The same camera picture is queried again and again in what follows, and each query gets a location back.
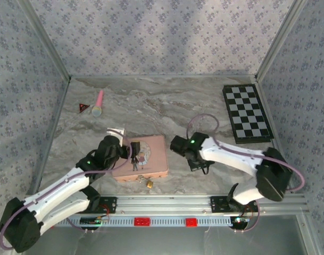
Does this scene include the aluminium frame bar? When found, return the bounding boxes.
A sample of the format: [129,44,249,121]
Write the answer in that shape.
[27,78,72,196]

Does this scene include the aluminium mounting rail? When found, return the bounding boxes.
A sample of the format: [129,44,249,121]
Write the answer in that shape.
[22,193,310,216]

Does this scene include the pink toy microphone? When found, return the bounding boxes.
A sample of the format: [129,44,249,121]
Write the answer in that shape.
[91,90,105,118]

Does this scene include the circuit board green light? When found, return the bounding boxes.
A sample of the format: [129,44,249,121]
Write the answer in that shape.
[80,216,110,226]
[232,216,251,225]

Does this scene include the right circuit board green light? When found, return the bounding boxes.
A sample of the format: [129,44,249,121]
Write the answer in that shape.
[232,216,251,225]

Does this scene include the pink tin box cartoon couple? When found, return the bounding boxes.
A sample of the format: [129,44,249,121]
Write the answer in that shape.
[111,134,169,183]

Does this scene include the left circuit board green light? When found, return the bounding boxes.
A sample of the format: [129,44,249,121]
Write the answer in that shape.
[80,216,110,226]

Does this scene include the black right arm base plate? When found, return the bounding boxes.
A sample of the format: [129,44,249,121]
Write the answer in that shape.
[210,195,259,213]

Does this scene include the black and grey chessboard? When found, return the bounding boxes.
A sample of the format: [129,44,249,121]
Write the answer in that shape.
[221,83,275,145]

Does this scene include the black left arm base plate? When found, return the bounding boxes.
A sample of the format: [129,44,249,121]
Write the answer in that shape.
[91,196,118,215]

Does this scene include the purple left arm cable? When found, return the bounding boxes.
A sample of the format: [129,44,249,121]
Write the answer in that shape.
[0,132,133,250]

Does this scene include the aluminium frame post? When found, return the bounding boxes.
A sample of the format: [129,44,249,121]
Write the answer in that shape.
[18,0,72,80]
[255,0,308,80]

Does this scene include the grey slotted cable duct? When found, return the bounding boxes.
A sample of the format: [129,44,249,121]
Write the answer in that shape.
[54,215,254,228]

